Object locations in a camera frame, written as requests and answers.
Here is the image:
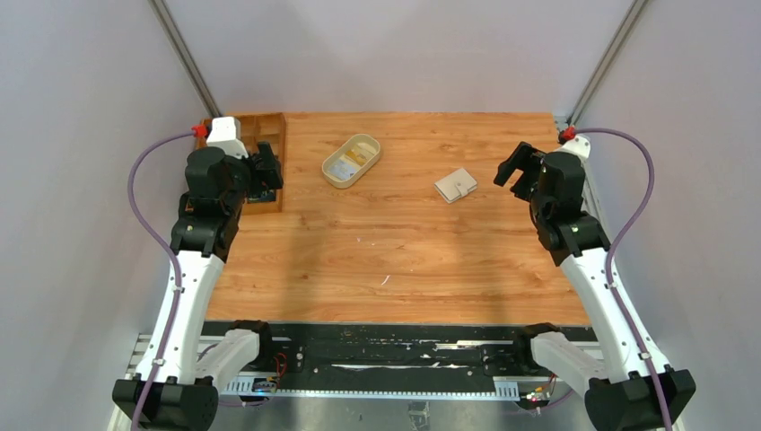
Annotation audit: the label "beige leather card holder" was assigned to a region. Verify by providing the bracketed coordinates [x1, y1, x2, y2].
[433, 168, 477, 204]

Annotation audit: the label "beige oval plastic tray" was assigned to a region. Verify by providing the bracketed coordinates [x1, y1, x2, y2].
[321, 134, 382, 189]

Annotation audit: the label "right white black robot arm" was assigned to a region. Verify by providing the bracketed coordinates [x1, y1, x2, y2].
[494, 138, 696, 430]

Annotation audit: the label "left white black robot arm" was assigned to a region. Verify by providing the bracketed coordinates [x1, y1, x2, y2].
[112, 143, 283, 430]

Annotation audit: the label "cards in tray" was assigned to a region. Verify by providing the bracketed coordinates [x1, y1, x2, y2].
[328, 145, 372, 181]

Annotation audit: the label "wooden compartment organizer box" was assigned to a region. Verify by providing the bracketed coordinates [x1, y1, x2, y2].
[196, 112, 287, 216]

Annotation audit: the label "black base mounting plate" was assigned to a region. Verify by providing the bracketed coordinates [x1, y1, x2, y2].
[270, 322, 550, 393]

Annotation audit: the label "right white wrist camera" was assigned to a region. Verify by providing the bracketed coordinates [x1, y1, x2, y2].
[556, 127, 591, 162]

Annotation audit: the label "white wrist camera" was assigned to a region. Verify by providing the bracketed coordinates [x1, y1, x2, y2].
[556, 127, 591, 162]
[192, 117, 249, 159]

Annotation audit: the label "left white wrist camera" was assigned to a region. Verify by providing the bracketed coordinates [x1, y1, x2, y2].
[192, 117, 249, 159]

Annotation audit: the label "right aluminium frame post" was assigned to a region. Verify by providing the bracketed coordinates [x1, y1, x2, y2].
[565, 0, 651, 126]

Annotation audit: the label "aluminium frame post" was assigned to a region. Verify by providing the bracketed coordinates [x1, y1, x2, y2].
[565, 0, 651, 126]
[147, 0, 223, 118]

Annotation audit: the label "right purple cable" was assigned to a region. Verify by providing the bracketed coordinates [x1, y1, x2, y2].
[573, 128, 676, 431]

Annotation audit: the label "purple cable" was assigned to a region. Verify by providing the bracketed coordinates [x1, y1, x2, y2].
[573, 128, 676, 431]
[127, 131, 200, 431]

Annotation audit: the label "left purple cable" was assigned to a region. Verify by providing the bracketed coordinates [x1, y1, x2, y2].
[127, 131, 200, 431]

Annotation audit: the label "left aluminium frame post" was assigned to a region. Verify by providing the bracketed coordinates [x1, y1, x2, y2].
[147, 0, 223, 118]

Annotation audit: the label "aluminium front rail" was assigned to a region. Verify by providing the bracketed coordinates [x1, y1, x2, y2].
[125, 332, 601, 400]

